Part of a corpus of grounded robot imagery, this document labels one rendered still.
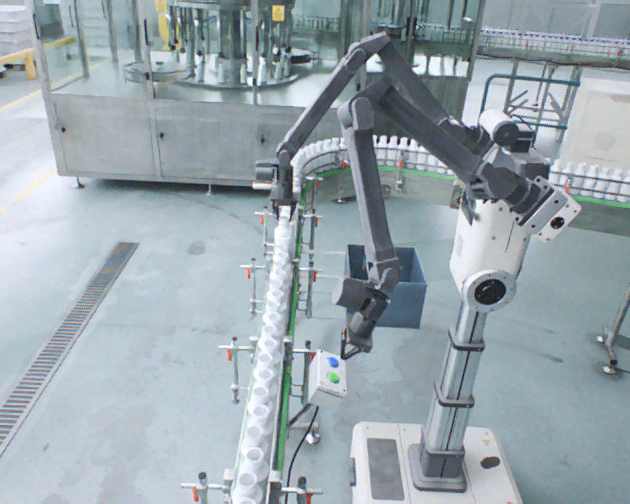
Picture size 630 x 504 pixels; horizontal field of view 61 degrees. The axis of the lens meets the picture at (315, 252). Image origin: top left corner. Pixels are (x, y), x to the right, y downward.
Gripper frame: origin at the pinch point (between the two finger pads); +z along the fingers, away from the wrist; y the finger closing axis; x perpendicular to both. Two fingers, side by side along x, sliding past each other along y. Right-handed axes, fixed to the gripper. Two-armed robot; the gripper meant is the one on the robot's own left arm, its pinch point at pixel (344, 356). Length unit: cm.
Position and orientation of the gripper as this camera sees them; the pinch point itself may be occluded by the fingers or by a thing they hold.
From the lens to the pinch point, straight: 135.1
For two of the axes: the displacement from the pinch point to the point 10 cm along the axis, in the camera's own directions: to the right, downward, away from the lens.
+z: -3.9, 8.1, 4.4
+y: -0.1, 4.8, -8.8
